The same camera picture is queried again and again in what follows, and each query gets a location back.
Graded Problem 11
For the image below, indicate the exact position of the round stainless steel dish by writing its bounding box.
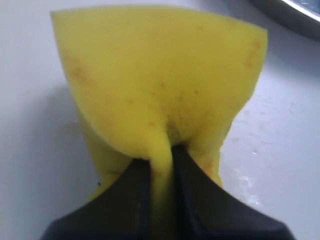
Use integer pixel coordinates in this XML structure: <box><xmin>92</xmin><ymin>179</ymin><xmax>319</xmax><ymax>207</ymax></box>
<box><xmin>249</xmin><ymin>0</ymin><xmax>320</xmax><ymax>41</ymax></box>

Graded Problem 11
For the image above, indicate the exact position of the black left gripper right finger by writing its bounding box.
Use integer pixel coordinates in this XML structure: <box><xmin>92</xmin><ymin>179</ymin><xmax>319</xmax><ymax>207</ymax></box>
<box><xmin>172</xmin><ymin>145</ymin><xmax>295</xmax><ymax>240</ymax></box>

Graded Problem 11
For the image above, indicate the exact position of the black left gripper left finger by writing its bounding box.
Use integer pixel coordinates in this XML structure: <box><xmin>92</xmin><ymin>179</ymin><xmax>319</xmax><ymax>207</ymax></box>
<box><xmin>38</xmin><ymin>158</ymin><xmax>152</xmax><ymax>240</ymax></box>

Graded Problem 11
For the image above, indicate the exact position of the yellow sponge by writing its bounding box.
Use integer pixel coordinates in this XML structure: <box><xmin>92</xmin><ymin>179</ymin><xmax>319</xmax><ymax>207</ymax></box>
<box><xmin>50</xmin><ymin>4</ymin><xmax>268</xmax><ymax>240</ymax></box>

